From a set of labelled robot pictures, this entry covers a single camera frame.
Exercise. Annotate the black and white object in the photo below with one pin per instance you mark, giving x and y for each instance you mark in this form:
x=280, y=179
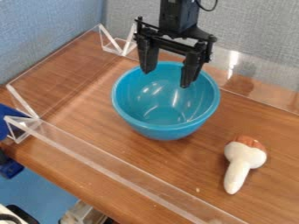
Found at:
x=13, y=215

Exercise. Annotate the clear bracket under table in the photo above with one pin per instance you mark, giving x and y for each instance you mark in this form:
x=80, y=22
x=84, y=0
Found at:
x=83, y=214

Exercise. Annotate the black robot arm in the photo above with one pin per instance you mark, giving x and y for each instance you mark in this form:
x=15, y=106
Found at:
x=180, y=14

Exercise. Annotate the clear acrylic back barrier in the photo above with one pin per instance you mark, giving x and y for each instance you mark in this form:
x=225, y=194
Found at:
x=243, y=74

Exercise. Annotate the blue plastic bowl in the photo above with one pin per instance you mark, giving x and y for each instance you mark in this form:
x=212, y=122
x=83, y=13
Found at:
x=161, y=110

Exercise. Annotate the clear acrylic left barrier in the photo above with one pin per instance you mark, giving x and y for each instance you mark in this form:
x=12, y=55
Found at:
x=45, y=85

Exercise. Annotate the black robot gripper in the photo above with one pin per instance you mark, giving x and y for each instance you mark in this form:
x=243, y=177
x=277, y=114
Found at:
x=191, y=42

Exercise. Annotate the blue clamp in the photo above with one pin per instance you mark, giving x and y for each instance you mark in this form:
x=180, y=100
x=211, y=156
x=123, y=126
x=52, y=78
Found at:
x=9, y=167

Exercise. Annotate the white toy mushroom brown cap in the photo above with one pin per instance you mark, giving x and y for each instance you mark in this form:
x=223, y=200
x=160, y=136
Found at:
x=245, y=154

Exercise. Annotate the clear acrylic front barrier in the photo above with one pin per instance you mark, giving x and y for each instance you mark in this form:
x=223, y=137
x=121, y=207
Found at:
x=161, y=193

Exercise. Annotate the clear acrylic barrier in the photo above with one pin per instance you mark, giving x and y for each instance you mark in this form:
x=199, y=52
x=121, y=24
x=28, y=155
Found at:
x=45, y=85
x=161, y=193
x=243, y=74

